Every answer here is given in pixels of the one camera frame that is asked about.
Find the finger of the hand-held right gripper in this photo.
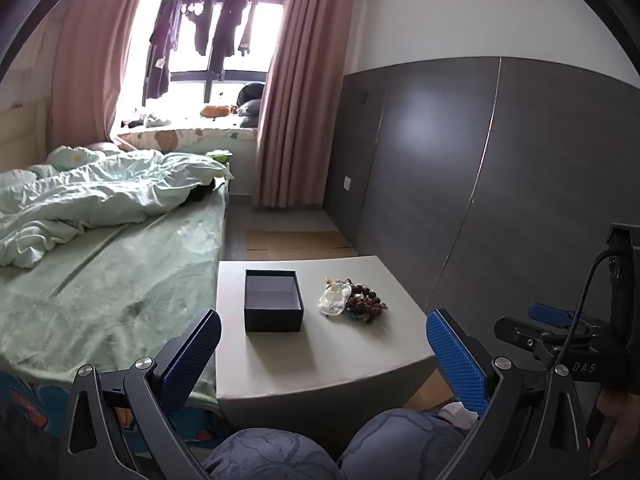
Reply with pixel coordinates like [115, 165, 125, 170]
[529, 302, 601, 333]
[494, 316, 566, 361]

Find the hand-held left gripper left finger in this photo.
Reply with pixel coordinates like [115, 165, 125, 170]
[57, 308, 222, 480]

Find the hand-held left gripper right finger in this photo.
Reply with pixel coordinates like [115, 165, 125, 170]
[425, 308, 594, 480]

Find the black jewelry box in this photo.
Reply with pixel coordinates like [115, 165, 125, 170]
[244, 269, 305, 333]

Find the brown wooden bead bracelet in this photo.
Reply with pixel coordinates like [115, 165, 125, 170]
[347, 282, 389, 324]

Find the clear plastic jewelry bag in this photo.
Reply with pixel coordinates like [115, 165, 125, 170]
[318, 282, 351, 317]

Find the person's right hand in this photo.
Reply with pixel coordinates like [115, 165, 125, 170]
[595, 387, 640, 472]

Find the white cloth bundle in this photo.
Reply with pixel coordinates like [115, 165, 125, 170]
[439, 401, 476, 428]

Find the white low table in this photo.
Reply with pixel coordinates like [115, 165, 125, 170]
[215, 255, 437, 441]

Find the person's right leg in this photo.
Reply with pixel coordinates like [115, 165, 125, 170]
[337, 406, 477, 480]

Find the person's leg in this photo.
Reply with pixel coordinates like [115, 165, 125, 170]
[201, 427, 342, 480]
[337, 406, 477, 480]

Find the person's left leg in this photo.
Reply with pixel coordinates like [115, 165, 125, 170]
[201, 427, 342, 480]

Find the light green duvet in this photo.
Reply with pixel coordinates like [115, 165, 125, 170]
[0, 144, 235, 268]

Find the printed windowsill cushion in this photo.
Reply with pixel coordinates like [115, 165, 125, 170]
[116, 126, 258, 155]

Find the dark round pillow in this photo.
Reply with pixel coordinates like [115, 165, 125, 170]
[235, 82, 266, 131]

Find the pink curtain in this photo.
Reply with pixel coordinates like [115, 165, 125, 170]
[250, 0, 372, 210]
[50, 0, 157, 144]

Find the beige padded headboard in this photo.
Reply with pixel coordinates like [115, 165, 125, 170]
[0, 97, 52, 172]

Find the window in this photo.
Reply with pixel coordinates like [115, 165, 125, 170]
[119, 0, 297, 132]

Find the purple hanging garment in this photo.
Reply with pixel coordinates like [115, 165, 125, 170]
[144, 0, 184, 102]

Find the dark hanging garment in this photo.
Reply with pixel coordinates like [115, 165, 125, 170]
[206, 0, 251, 82]

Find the small hanging undergarment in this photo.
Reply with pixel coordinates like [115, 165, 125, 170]
[182, 2, 210, 57]

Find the grey hanging garment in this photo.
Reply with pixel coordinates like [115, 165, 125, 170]
[237, 0, 262, 59]

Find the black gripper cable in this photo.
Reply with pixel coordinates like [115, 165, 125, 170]
[552, 250, 618, 368]

